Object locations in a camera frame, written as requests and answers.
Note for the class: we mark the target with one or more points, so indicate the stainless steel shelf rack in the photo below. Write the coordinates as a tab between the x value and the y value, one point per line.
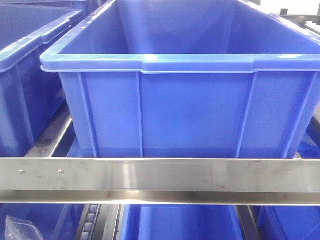
47	175

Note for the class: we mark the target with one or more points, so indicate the large blue plastic crate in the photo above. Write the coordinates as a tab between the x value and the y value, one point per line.
187	79

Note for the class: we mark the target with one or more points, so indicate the blue crate lower middle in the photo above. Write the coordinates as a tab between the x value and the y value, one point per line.
180	222

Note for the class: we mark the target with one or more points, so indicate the blue crate upper left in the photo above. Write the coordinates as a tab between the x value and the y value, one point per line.
29	97

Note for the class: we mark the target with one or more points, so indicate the blue crate lower left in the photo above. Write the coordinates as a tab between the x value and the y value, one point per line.
54	221

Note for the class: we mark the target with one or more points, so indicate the blue crate lower right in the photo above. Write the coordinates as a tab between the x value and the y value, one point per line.
287	222

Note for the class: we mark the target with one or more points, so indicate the clear plastic bag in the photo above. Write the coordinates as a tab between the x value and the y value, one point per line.
20	229

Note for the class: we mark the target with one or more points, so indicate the roller track rail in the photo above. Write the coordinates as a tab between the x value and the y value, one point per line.
90	222

